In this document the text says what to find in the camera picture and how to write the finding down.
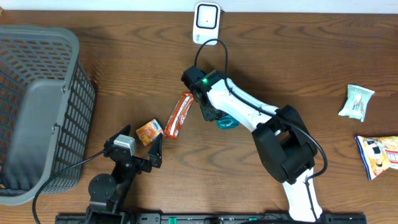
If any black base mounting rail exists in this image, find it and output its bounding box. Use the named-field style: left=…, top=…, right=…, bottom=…
left=55, top=212, right=368, bottom=224

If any pale green snack packet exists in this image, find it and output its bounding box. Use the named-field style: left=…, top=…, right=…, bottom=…
left=338, top=84, right=375, bottom=122

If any orange red snack bar wrapper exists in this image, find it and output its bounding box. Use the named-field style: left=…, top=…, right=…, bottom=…
left=164, top=92, right=193, bottom=139

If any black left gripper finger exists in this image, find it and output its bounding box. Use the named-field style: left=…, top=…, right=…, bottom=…
left=104, top=124, right=131, bottom=149
left=147, top=133, right=163, bottom=168

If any grey plastic shopping basket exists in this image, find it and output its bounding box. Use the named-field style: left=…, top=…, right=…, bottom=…
left=1, top=25, right=96, bottom=206

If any yellow chips snack bag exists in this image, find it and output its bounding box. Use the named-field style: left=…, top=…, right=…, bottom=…
left=355, top=136, right=397, bottom=180

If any small orange tissue pack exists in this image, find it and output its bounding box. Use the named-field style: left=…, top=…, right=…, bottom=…
left=136, top=119, right=164, bottom=146

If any white barcode scanner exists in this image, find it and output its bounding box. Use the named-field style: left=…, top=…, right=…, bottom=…
left=192, top=2, right=221, bottom=44

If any teal Listerine mouthwash bottle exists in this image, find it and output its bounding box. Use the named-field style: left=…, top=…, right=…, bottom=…
left=216, top=115, right=240, bottom=129

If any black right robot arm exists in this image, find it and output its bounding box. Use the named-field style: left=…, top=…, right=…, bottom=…
left=182, top=67, right=323, bottom=222

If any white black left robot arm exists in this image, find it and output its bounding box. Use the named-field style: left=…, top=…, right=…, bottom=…
left=83, top=125, right=163, bottom=224

